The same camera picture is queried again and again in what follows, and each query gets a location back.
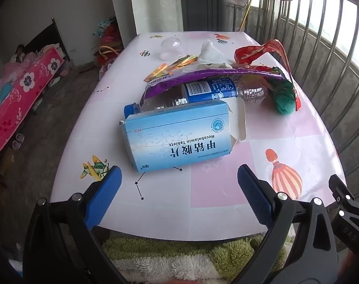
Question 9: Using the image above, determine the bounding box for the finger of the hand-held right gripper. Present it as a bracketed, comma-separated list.
[329, 174, 359, 254]

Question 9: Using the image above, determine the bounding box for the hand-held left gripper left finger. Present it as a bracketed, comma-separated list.
[23, 166, 130, 284]

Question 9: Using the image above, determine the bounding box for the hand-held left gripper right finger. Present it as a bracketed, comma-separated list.
[237, 164, 339, 284]

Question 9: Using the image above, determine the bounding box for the blue medicine box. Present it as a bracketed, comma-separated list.
[119, 99, 246, 173]

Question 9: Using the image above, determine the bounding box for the green plastic bag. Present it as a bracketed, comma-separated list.
[272, 80, 296, 115]

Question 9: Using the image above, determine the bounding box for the clear plastic bottle blue label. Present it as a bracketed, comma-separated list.
[124, 77, 270, 119]

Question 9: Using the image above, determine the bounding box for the green white fluffy blanket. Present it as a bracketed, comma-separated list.
[101, 231, 295, 284]

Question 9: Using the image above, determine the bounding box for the purple snack bag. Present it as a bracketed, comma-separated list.
[139, 67, 286, 107]

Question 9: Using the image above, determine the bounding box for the orange snack wrapper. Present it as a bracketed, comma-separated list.
[143, 63, 172, 82]

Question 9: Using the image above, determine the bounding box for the red plastic bag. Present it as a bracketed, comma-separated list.
[234, 39, 302, 111]

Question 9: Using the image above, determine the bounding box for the white cloth glove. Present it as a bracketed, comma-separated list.
[195, 39, 236, 71]

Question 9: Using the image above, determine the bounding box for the clear plastic dome cup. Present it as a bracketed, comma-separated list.
[159, 37, 183, 61]

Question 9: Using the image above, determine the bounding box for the pile of colourful clothes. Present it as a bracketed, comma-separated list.
[92, 16, 124, 46]

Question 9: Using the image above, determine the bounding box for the metal balcony railing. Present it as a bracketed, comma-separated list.
[233, 0, 359, 184]

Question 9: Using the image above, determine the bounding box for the dark bed headboard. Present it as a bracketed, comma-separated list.
[23, 18, 70, 62]

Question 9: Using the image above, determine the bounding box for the white curtain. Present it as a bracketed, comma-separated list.
[129, 0, 184, 36]

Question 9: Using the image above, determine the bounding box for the dark grey cabinet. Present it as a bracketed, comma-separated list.
[179, 0, 227, 31]

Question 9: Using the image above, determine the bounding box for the red bag with yellow handles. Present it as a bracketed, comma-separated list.
[94, 44, 122, 66]

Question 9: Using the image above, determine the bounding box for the yellow broom handle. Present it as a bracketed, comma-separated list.
[237, 0, 260, 33]

